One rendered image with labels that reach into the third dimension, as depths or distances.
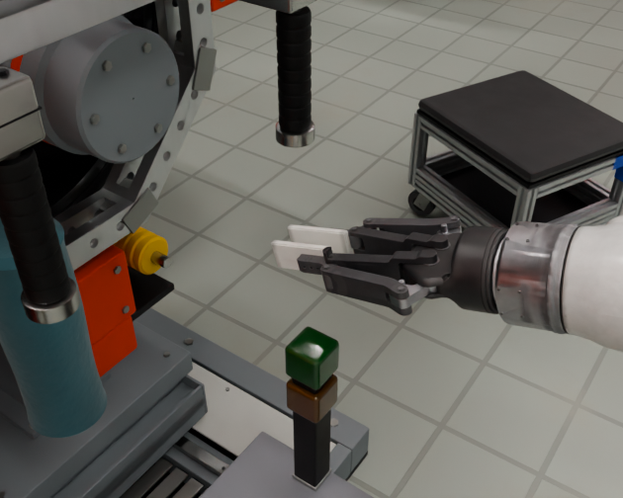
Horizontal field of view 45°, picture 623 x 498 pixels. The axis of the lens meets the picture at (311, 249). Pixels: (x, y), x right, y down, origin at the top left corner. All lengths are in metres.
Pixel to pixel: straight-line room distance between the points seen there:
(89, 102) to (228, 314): 1.08
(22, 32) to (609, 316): 0.47
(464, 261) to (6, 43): 0.39
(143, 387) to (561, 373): 0.86
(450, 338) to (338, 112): 1.07
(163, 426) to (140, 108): 0.70
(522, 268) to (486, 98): 1.29
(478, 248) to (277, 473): 0.38
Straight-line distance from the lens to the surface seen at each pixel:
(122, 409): 1.26
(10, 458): 1.25
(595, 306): 0.59
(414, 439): 1.48
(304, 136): 0.82
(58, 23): 0.59
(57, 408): 0.87
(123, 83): 0.71
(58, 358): 0.81
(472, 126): 1.75
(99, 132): 0.71
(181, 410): 1.33
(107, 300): 1.01
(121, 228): 0.99
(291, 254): 0.74
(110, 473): 1.27
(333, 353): 0.71
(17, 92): 0.54
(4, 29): 0.57
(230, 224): 1.98
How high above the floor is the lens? 1.17
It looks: 38 degrees down
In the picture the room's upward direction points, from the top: straight up
